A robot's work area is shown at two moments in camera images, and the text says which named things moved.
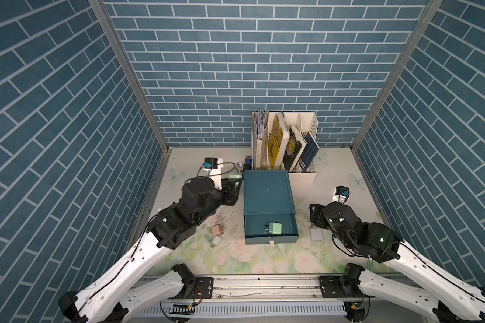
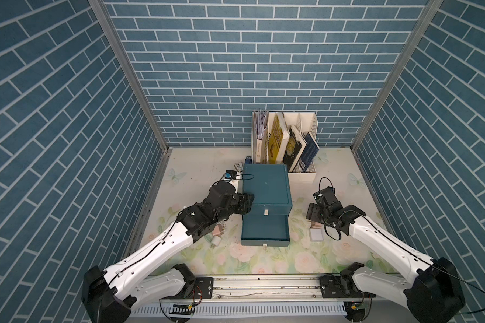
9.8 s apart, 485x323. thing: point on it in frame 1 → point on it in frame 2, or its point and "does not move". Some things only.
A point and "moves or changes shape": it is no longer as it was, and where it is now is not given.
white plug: (316, 234) does not move
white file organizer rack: (285, 141) does not move
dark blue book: (309, 153) does not move
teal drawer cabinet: (267, 198) moves or changes shape
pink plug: (217, 229) does not move
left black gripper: (230, 194) → (244, 206)
